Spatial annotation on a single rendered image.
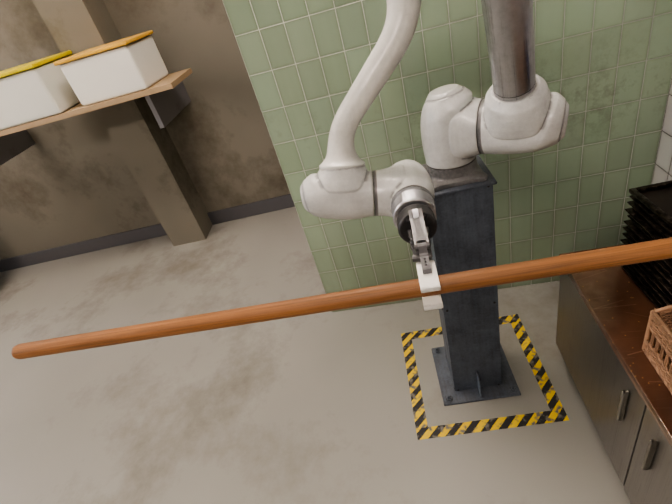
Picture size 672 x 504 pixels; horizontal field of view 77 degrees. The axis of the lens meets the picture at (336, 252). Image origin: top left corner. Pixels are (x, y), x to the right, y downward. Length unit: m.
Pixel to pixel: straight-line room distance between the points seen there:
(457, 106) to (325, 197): 0.53
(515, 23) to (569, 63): 0.92
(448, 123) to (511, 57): 0.26
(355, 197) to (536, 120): 0.54
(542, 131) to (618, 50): 0.84
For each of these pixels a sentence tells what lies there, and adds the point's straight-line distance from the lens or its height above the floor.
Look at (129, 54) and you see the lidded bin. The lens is 2.90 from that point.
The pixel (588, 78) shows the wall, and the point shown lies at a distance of 2.03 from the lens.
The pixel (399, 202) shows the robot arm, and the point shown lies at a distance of 0.85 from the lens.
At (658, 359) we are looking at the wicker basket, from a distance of 1.40.
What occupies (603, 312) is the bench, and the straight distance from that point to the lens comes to 1.55.
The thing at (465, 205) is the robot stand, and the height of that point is 0.94.
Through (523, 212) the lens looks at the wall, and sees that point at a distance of 2.20.
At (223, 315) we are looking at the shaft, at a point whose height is 1.21.
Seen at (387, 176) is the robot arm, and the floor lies 1.25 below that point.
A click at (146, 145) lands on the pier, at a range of 3.52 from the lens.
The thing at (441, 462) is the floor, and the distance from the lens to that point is 1.87.
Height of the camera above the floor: 1.66
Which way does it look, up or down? 34 degrees down
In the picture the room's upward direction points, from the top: 17 degrees counter-clockwise
